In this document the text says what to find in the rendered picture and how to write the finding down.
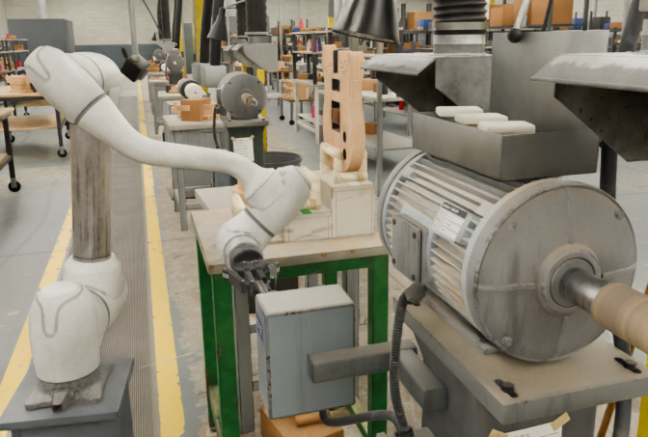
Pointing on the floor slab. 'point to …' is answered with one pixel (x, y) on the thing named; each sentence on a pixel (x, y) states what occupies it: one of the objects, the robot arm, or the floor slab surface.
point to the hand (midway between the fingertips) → (262, 292)
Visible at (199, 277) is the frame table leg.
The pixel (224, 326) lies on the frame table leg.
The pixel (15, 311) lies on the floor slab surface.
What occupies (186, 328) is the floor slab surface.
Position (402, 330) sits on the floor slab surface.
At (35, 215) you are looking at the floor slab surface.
